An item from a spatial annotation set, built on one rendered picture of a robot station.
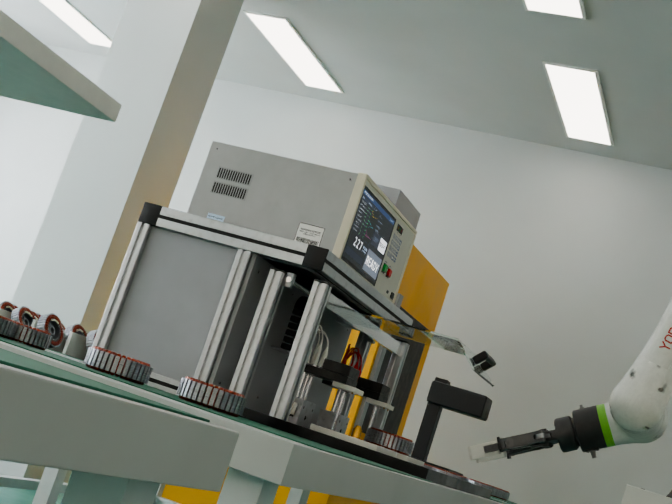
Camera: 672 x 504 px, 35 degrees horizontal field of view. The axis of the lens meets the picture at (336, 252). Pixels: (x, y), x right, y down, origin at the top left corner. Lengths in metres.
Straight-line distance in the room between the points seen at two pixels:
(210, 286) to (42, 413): 1.57
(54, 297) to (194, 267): 4.10
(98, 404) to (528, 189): 7.35
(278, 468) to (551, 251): 6.64
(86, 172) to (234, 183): 4.08
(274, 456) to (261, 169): 1.22
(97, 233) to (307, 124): 2.86
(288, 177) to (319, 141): 6.19
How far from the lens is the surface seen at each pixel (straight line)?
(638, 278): 7.69
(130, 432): 0.73
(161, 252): 2.27
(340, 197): 2.28
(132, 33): 6.66
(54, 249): 6.39
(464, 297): 7.82
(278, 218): 2.32
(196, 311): 2.20
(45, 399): 0.64
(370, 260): 2.42
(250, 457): 1.25
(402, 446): 2.43
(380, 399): 2.47
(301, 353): 2.09
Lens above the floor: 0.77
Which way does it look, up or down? 10 degrees up
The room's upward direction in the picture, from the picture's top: 19 degrees clockwise
